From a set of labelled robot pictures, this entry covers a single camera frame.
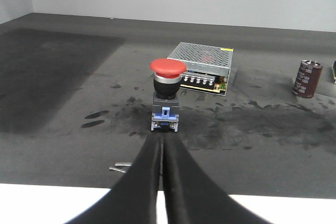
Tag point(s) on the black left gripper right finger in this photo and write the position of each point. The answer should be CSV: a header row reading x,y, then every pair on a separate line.
x,y
191,196

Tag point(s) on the left metal mesh power supply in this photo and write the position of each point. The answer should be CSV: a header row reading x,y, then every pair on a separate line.
x,y
208,67

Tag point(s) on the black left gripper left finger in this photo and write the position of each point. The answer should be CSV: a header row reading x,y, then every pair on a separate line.
x,y
133,198

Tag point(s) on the red mushroom push button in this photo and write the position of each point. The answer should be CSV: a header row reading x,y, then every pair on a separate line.
x,y
166,82

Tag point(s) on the left dark red capacitor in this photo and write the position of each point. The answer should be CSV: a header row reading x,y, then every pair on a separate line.
x,y
307,78

